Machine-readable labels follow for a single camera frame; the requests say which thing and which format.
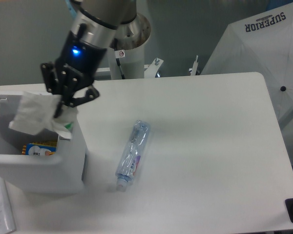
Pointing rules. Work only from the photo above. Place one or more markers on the crushed clear plastic bottle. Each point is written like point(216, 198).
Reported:
point(133, 151)

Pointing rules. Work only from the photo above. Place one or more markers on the white paper napkin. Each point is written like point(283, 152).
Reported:
point(35, 113)

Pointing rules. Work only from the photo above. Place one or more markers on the white superior umbrella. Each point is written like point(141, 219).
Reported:
point(262, 43)

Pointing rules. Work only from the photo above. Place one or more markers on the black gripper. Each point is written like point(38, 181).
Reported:
point(73, 71)

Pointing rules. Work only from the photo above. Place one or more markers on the white notebook with writing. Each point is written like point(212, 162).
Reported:
point(7, 224)

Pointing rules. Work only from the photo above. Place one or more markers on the colourful snack wrapper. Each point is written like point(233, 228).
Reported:
point(40, 148)

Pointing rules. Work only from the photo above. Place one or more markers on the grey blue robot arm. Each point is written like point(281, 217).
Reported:
point(97, 21)

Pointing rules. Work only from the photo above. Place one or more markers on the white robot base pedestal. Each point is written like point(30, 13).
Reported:
point(126, 56)

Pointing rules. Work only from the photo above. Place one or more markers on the white plastic trash can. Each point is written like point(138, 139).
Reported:
point(60, 173)

